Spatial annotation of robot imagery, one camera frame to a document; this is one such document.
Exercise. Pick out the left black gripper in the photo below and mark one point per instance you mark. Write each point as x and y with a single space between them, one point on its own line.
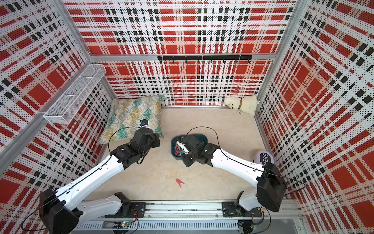
155 137

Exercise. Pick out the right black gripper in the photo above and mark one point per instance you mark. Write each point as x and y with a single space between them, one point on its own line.
187 162

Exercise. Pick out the red clothespin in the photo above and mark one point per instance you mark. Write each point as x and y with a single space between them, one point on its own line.
179 182
177 151

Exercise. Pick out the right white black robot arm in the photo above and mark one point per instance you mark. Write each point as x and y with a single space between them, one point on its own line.
269 186

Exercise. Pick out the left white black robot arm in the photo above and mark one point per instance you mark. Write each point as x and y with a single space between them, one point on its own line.
62 210

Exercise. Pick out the teal plastic storage box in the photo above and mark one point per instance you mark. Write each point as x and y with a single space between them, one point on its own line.
200 137

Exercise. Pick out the patterned teal yellow pillow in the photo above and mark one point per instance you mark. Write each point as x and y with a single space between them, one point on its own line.
125 116

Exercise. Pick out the white plush dog toy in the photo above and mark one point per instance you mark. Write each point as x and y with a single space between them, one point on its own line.
242 105

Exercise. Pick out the green circuit board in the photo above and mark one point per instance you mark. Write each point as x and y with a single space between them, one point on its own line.
122 224

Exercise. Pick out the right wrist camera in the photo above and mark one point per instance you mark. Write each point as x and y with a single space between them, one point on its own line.
182 146

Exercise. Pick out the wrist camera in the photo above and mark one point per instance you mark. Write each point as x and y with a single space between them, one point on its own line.
182 146
144 123

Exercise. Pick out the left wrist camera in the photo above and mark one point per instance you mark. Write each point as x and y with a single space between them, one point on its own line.
144 123

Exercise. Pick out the white wire mesh shelf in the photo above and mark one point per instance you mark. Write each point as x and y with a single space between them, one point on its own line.
67 105

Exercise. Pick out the black wall hook rail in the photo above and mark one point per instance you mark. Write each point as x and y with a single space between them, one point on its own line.
205 57

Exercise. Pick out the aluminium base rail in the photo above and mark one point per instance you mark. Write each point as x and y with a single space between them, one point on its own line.
201 216

